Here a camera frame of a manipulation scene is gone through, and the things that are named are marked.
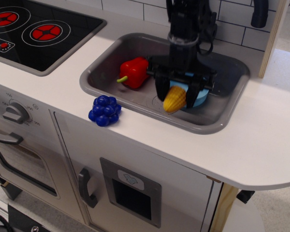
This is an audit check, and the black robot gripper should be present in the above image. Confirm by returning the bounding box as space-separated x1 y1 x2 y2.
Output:
147 42 217 108

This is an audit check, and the yellow toy corn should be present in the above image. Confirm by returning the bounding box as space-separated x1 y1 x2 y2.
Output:
163 86 186 113

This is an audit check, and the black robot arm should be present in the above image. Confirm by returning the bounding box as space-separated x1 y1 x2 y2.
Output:
146 0 217 108

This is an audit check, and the light blue bowl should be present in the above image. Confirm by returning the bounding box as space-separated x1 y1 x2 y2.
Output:
170 80 209 107

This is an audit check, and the grey toy sink basin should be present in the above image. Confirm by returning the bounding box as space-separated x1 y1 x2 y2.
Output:
80 33 250 134

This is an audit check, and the red toy bell pepper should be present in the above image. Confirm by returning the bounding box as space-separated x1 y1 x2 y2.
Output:
116 57 149 89

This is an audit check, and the blue toy grape bunch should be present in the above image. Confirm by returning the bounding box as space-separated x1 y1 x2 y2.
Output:
88 95 121 127

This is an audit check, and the black toy faucet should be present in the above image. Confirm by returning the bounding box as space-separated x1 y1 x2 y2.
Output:
207 0 269 44

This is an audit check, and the white cabinet door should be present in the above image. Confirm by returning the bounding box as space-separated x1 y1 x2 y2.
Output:
54 112 214 232

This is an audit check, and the grey ice dispenser panel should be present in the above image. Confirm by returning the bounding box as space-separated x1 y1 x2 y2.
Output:
100 158 161 228

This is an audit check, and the black toy stovetop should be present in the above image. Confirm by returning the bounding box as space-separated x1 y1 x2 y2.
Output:
0 0 107 76

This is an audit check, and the white toy oven door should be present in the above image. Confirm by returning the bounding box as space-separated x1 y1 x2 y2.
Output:
0 106 85 224

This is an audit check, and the grey oven knob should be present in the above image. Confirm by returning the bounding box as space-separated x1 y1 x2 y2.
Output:
2 102 30 124

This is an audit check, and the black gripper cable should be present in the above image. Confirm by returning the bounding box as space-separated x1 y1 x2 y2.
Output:
197 14 218 55

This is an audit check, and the grey cabinet door handle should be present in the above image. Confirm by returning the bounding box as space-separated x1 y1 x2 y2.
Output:
78 168 98 208

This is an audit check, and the wooden side post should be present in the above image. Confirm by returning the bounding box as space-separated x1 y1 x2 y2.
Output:
258 0 290 78

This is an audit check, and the grey oven door handle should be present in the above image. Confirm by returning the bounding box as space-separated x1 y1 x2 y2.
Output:
0 132 23 145

